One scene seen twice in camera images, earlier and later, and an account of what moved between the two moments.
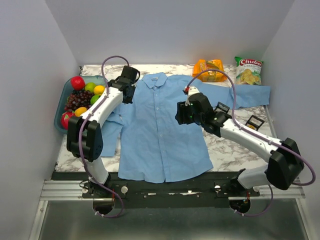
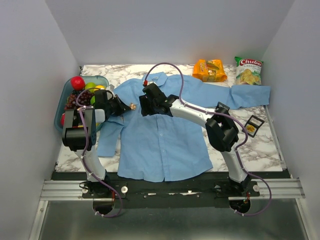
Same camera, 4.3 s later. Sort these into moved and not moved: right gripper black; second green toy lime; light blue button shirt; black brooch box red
Moved: right gripper black
Not moved: light blue button shirt; black brooch box red; second green toy lime
